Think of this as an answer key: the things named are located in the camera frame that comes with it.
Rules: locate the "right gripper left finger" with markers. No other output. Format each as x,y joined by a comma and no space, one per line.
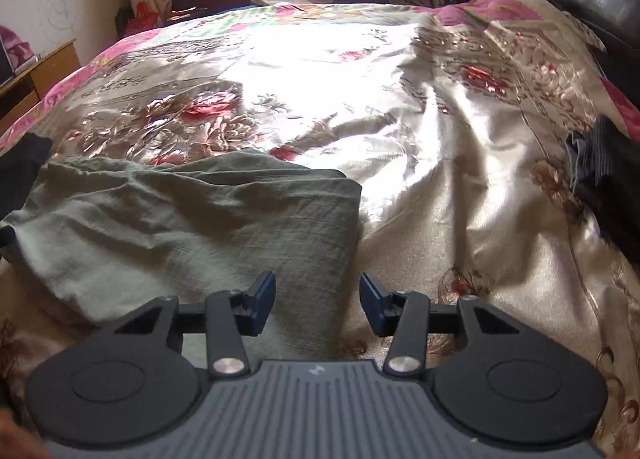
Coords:
225,317

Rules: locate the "floral satin bedspread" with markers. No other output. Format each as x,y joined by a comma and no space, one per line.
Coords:
452,122

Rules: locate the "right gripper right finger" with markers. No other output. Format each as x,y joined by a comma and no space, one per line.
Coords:
408,318

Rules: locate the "dark clothing pile right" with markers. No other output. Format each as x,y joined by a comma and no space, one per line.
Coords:
604,175

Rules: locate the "wooden TV cabinet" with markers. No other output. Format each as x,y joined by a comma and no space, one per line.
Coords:
26,90

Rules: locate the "grey-green pants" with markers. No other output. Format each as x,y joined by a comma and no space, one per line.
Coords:
99,237

